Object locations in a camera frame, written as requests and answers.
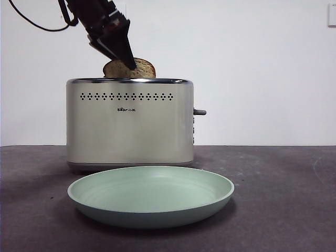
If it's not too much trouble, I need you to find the toasted bread slice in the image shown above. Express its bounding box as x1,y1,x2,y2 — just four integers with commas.
102,58,156,79

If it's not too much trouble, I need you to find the pale green round plate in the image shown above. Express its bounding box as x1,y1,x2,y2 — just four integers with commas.
67,165,235,230

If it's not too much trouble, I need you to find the cream and steel toaster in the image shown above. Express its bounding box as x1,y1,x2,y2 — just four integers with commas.
65,77,195,175

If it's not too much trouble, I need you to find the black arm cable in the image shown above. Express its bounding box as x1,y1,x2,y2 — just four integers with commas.
7,0,78,33

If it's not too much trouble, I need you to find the white wall switch plate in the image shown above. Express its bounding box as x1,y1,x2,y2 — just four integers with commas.
328,4,336,27

